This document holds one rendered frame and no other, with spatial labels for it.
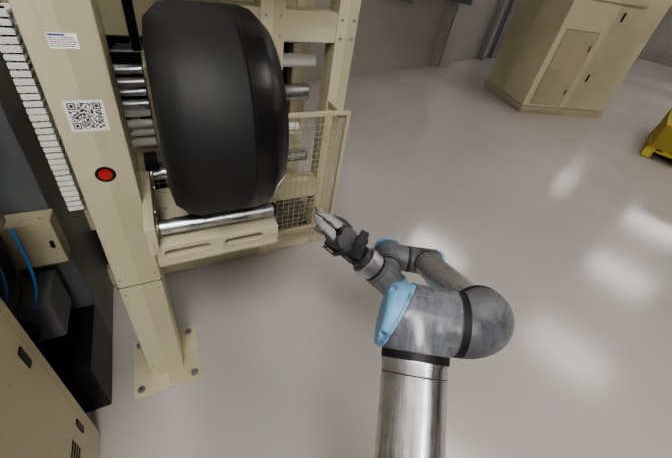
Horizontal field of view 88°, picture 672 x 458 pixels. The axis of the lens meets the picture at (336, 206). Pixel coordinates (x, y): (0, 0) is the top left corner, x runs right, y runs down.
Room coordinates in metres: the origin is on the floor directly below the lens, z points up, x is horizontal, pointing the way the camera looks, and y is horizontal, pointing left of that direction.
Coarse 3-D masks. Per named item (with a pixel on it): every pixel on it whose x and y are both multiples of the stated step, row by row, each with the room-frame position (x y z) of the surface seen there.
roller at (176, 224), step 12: (264, 204) 0.84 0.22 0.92; (180, 216) 0.72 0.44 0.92; (192, 216) 0.73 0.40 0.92; (204, 216) 0.74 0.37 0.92; (216, 216) 0.75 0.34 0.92; (228, 216) 0.77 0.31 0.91; (240, 216) 0.78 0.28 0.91; (252, 216) 0.80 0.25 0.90; (264, 216) 0.82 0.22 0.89; (168, 228) 0.68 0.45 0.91; (180, 228) 0.69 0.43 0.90; (192, 228) 0.71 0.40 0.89
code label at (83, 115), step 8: (64, 104) 0.66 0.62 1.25; (72, 104) 0.67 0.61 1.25; (80, 104) 0.68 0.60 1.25; (88, 104) 0.69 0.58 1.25; (96, 104) 0.69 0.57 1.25; (72, 112) 0.67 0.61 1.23; (80, 112) 0.68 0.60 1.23; (88, 112) 0.68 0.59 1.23; (96, 112) 0.69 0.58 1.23; (104, 112) 0.70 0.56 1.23; (72, 120) 0.67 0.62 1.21; (80, 120) 0.67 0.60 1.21; (88, 120) 0.68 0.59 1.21; (96, 120) 0.69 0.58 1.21; (104, 120) 0.70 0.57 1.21; (72, 128) 0.66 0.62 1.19; (80, 128) 0.67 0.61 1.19; (88, 128) 0.68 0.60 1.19; (96, 128) 0.69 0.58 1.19; (104, 128) 0.69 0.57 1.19
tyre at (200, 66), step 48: (144, 48) 0.77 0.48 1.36; (192, 48) 0.73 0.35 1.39; (240, 48) 0.79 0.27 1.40; (192, 96) 0.67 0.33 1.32; (240, 96) 0.72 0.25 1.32; (192, 144) 0.63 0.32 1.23; (240, 144) 0.68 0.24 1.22; (288, 144) 0.77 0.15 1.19; (192, 192) 0.63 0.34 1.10; (240, 192) 0.68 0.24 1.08
